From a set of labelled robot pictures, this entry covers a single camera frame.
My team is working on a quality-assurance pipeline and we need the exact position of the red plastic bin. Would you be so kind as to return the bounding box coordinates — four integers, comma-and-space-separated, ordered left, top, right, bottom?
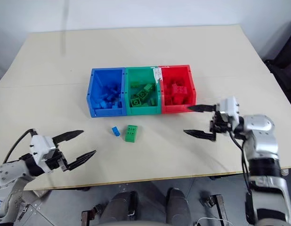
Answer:
158, 64, 197, 114

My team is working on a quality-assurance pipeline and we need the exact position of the green plastic bin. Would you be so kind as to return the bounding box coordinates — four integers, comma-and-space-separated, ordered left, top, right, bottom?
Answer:
123, 66, 162, 116

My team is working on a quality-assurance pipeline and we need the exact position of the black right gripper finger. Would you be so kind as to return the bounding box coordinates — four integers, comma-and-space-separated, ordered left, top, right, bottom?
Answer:
183, 129, 217, 142
187, 104, 218, 113

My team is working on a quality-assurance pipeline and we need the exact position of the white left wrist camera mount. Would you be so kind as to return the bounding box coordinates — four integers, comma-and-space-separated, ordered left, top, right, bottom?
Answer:
29, 134, 57, 168

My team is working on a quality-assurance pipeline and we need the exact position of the thin white cable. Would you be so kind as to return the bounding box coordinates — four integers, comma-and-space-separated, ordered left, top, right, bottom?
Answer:
194, 217, 231, 226

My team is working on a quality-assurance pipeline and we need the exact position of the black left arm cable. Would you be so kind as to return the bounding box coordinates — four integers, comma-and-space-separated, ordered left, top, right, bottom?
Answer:
1, 128, 38, 165

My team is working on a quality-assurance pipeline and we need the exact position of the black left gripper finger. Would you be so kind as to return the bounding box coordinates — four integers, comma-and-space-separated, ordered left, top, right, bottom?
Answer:
52, 129, 85, 148
66, 150, 97, 171

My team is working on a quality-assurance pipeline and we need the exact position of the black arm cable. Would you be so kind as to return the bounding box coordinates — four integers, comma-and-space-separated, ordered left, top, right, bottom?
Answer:
229, 131, 254, 222
1, 128, 38, 165

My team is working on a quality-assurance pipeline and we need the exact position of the white tape patch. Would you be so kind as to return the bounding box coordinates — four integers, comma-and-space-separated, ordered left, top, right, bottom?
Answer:
150, 66, 163, 83

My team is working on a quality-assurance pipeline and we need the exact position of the dark rounded shape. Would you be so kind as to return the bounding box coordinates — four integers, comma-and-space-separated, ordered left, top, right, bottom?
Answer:
102, 191, 139, 226
166, 187, 192, 226

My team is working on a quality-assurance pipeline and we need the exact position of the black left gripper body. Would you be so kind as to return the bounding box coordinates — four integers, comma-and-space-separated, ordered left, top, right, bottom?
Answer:
41, 147, 69, 174

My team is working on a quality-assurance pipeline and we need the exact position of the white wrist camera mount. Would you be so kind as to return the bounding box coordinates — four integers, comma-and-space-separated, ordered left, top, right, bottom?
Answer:
29, 134, 57, 168
216, 96, 241, 124

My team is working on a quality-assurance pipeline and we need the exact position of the blue plastic bin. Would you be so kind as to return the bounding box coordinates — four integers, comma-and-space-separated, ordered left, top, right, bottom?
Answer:
87, 67, 127, 118

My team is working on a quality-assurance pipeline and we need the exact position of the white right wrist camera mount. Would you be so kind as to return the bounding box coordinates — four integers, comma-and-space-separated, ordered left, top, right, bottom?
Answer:
216, 96, 241, 124

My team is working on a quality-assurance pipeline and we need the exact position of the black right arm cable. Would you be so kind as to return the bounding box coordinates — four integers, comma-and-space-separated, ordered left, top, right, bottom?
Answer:
229, 131, 254, 222

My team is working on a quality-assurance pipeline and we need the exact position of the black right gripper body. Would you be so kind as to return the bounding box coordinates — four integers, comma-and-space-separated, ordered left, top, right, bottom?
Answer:
209, 110, 233, 136

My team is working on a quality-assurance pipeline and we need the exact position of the large green studded block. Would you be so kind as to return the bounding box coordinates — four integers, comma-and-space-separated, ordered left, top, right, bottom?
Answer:
124, 125, 138, 143

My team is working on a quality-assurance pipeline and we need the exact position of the metal floor bracket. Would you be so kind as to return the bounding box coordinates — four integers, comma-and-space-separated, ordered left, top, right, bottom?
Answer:
199, 194, 229, 223
81, 203, 106, 226

